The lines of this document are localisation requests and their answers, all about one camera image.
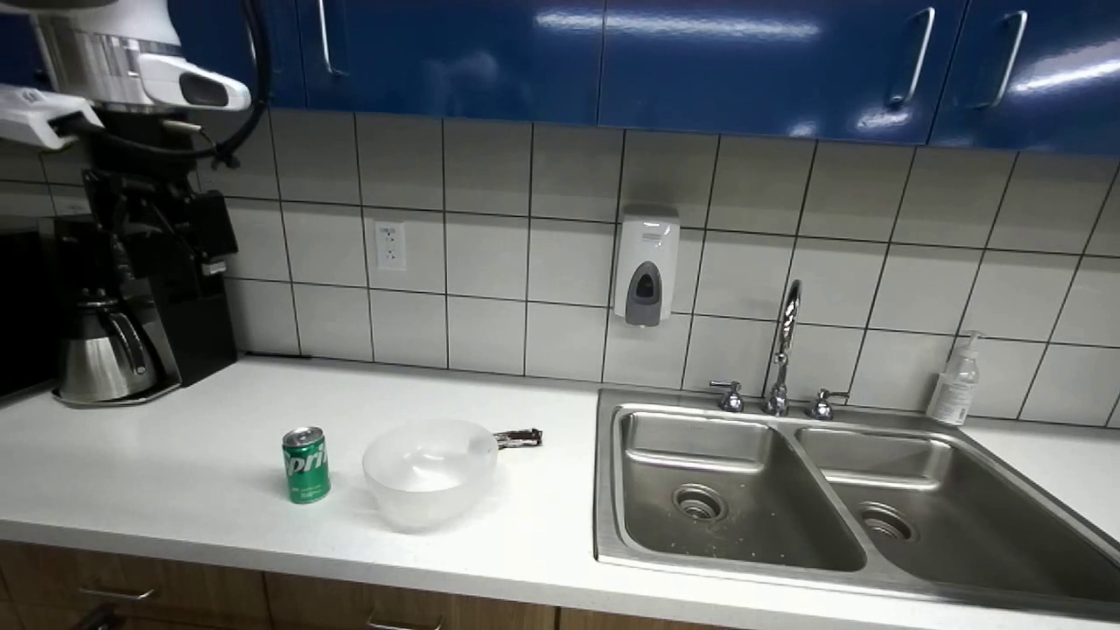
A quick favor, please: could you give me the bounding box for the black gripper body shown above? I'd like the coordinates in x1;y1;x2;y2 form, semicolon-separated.
84;120;209;235

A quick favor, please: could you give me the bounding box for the green soda can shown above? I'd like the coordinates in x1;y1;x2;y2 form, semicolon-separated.
280;423;337;506

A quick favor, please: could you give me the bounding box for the clear plastic bowl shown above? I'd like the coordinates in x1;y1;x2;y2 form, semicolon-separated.
358;416;504;540

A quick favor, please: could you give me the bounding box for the black coffee maker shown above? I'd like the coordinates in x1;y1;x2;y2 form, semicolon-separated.
46;171;246;409

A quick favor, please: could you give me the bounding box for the blue cabinet door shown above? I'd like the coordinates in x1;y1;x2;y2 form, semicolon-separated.
304;0;608;129
928;0;1120;160
598;0;973;148
165;0;316;114

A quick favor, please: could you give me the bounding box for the steel coffee carafe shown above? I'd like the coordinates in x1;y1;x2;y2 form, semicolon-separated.
55;291;160;409

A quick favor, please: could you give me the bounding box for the black microwave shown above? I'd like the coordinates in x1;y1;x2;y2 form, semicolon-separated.
0;225;63;406

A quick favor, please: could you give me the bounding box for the wooden drawer front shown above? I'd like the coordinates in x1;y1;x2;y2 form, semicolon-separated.
0;540;272;630
264;567;564;630

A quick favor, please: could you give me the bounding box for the small dark countertop object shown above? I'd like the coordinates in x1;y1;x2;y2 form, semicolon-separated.
495;423;549;454

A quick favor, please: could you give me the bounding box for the chrome sink faucet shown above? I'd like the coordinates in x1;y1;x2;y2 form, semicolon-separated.
759;277;808;420

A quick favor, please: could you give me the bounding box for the stainless steel double sink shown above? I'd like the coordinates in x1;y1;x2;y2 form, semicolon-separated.
592;387;1120;624

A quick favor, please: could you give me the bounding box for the clear soap bottle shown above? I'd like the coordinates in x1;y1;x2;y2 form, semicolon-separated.
924;329;983;430

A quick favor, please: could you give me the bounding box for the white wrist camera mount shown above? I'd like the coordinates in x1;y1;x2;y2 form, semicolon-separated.
0;81;105;153

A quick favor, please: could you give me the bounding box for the black looping robot cable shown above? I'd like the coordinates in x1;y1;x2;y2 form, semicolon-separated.
172;0;278;167

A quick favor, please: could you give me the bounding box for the silver cabinet door handle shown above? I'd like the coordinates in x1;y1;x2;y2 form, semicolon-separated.
987;7;1033;114
313;0;343;81
889;4;942;114

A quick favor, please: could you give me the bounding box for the white wall outlet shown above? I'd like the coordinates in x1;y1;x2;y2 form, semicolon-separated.
368;216;412;283

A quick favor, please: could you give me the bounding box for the metal drawer handle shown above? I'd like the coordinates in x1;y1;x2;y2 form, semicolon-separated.
74;582;160;608

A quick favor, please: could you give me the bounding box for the white wall soap dispenser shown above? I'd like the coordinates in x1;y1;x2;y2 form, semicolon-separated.
614;205;684;332

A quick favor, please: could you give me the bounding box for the chrome faucet handle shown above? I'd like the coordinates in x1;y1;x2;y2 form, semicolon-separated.
712;379;754;416
808;386;854;423

